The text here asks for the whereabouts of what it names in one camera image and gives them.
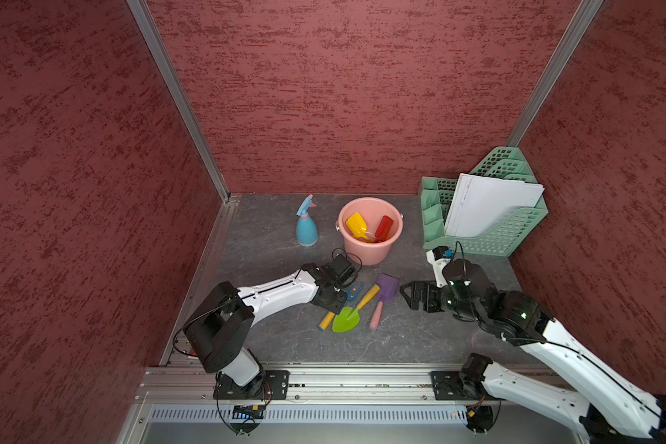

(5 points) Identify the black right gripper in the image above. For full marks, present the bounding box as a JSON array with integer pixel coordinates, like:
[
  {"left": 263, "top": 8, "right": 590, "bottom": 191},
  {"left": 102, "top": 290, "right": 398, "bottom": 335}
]
[{"left": 400, "top": 278, "right": 484, "bottom": 320}]

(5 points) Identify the purple toy shovel pink handle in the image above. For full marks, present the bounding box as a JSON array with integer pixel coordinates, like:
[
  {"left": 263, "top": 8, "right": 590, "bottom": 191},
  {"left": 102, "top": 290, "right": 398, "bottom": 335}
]
[{"left": 369, "top": 273, "right": 399, "bottom": 331}]

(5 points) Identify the green toy trowel yellow handle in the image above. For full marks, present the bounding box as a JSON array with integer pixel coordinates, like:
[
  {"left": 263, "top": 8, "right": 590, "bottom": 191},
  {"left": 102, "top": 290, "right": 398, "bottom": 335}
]
[{"left": 332, "top": 284, "right": 380, "bottom": 333}]

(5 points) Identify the blue toy rake yellow handle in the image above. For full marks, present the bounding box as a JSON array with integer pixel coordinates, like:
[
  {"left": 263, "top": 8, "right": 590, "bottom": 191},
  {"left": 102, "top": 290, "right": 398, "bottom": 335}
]
[{"left": 318, "top": 283, "right": 364, "bottom": 331}]

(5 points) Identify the blue pink spray bottle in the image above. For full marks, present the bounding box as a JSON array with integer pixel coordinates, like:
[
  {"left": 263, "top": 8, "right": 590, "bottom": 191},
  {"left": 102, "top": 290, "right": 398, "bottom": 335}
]
[{"left": 296, "top": 194, "right": 318, "bottom": 247}]

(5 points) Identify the yellow toy shovel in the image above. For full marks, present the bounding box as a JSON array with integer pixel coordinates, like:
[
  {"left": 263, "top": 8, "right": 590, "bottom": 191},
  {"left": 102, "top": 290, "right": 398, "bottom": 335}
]
[{"left": 345, "top": 212, "right": 373, "bottom": 242}]

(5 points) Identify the red toy shovel wooden handle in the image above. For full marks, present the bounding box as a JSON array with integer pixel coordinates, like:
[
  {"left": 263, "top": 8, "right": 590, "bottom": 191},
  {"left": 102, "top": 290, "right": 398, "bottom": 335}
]
[{"left": 374, "top": 216, "right": 395, "bottom": 243}]

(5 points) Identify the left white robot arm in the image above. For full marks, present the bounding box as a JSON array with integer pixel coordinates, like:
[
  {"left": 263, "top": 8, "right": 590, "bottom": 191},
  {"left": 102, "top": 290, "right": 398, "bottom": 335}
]
[{"left": 181, "top": 252, "right": 362, "bottom": 398}]

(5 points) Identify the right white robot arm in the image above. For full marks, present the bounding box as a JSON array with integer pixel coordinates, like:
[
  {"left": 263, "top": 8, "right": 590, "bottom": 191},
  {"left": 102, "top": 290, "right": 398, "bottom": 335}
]
[{"left": 400, "top": 259, "right": 666, "bottom": 443}]

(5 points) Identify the pink plastic bucket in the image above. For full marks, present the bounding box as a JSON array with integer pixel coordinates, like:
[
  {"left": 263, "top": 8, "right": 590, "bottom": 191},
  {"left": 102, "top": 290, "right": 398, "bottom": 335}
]
[{"left": 336, "top": 197, "right": 404, "bottom": 266}]

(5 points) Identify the white paper stack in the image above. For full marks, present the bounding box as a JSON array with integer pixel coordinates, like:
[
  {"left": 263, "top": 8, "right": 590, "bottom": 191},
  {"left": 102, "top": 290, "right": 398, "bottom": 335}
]
[{"left": 445, "top": 174, "right": 545, "bottom": 239}]

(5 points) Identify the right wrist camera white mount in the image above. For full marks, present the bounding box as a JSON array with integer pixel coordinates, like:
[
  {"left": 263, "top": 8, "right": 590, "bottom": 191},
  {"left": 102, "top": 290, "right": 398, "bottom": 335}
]
[{"left": 425, "top": 246, "right": 455, "bottom": 288}]

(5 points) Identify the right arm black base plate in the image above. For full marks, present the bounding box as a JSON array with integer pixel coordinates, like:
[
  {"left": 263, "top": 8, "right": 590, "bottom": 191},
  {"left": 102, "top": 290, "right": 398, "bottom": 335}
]
[{"left": 429, "top": 371, "right": 479, "bottom": 401}]

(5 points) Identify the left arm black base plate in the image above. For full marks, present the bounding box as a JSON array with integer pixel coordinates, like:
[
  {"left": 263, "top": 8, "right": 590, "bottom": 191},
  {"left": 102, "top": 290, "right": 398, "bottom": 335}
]
[{"left": 213, "top": 370, "right": 290, "bottom": 403}]

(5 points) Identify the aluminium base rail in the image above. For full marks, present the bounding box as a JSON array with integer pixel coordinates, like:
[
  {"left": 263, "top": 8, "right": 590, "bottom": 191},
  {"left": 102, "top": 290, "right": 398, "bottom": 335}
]
[{"left": 113, "top": 361, "right": 606, "bottom": 444}]

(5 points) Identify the right aluminium corner post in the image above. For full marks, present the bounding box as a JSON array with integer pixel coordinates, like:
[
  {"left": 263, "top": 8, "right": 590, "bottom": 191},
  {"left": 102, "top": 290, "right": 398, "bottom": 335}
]
[{"left": 506, "top": 0, "right": 604, "bottom": 147}]

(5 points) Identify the aluminium corner post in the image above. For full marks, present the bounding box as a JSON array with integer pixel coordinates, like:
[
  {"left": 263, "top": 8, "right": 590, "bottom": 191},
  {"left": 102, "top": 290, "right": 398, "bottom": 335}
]
[
  {"left": 127, "top": 0, "right": 231, "bottom": 204},
  {"left": 506, "top": 0, "right": 604, "bottom": 147}
]

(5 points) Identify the left aluminium corner post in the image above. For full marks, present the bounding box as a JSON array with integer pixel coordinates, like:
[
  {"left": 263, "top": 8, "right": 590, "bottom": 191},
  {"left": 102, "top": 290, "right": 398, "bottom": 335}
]
[{"left": 127, "top": 0, "right": 231, "bottom": 204}]

